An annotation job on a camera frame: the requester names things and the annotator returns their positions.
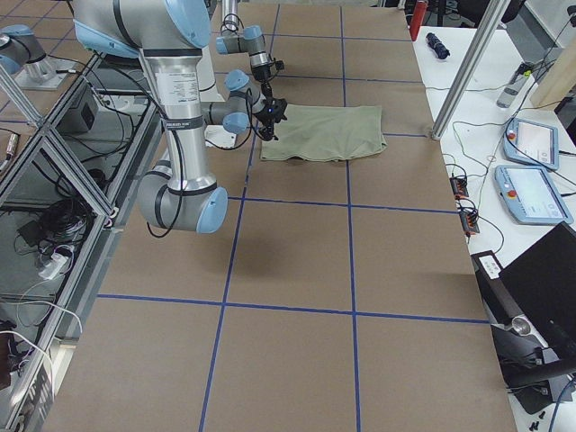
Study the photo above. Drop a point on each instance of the red cylinder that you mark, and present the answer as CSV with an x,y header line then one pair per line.
x,y
417,18

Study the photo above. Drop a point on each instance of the far blue teach pendant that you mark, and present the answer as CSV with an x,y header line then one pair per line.
x,y
530,142

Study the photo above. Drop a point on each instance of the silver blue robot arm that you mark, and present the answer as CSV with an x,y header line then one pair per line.
x,y
236,38
169,38

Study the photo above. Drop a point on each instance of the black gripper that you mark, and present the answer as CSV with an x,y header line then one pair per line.
x,y
263,75
266,115

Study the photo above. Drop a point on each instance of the green long-sleeve shirt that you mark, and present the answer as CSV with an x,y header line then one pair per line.
x,y
325,134

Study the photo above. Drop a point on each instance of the black laptop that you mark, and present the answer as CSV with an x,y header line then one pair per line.
x,y
531,304

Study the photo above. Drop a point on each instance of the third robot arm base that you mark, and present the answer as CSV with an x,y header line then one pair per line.
x,y
23,56

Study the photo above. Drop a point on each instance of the blue teach pendant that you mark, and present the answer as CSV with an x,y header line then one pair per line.
x,y
530,142
530,195

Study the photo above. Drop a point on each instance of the near blue teach pendant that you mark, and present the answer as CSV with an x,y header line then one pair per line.
x,y
530,195

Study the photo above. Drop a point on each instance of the clear water bottle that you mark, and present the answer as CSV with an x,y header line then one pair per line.
x,y
515,84

